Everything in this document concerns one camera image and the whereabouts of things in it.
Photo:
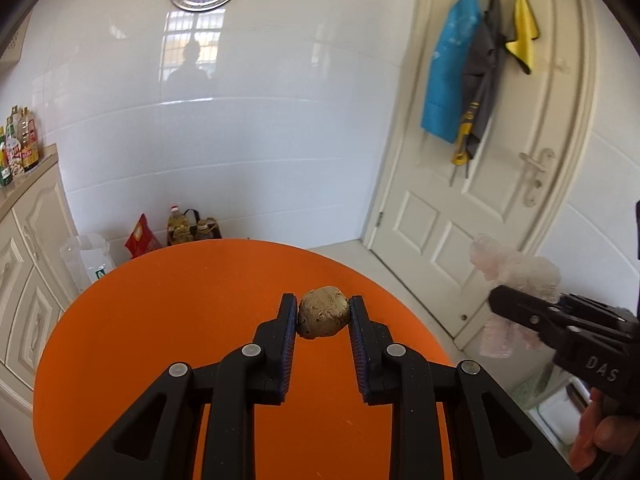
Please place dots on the red snack bag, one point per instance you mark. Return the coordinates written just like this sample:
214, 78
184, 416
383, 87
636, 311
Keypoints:
142, 240

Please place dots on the white panel door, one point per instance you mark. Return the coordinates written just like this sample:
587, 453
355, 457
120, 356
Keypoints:
425, 200

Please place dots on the orange round table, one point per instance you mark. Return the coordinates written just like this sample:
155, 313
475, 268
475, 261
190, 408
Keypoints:
150, 310

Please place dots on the person's right hand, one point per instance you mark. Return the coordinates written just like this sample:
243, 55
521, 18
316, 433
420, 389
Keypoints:
610, 435

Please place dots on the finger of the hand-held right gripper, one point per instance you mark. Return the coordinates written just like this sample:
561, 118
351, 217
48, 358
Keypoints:
520, 307
600, 316

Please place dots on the brown paper ball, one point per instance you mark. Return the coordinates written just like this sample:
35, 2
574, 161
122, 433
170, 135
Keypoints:
323, 312

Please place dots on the beige kitchen countertop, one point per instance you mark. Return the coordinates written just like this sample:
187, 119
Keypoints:
35, 167

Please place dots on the pale pink plastic bag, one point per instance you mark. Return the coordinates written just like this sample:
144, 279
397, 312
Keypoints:
525, 267

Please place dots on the grey apron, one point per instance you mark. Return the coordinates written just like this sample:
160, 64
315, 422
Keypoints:
482, 75

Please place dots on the blue apron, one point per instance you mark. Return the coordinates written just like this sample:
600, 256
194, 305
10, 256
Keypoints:
450, 75

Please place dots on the white plastic bag green logo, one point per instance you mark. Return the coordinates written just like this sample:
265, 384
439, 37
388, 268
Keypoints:
90, 265

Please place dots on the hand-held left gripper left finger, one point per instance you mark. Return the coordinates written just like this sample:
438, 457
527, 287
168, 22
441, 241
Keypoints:
287, 360

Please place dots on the tall bottle gold cap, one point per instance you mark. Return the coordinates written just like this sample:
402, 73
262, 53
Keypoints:
13, 125

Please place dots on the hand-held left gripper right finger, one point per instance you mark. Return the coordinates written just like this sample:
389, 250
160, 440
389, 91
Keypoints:
357, 360

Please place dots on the amber oil bottle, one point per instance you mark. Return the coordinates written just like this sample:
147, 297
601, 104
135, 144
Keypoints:
204, 231

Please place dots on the yellow cooking oil bottle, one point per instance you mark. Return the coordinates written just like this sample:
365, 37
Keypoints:
179, 227

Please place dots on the green bottle yellow cap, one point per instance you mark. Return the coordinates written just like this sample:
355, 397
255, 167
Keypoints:
4, 160

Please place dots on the yellow cloth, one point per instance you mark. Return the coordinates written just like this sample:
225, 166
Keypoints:
522, 30

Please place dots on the white waste bin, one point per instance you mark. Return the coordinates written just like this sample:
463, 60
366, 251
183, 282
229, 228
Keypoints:
555, 410

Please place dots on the cream base cabinets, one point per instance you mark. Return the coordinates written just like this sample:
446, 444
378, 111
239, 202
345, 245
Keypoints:
30, 270

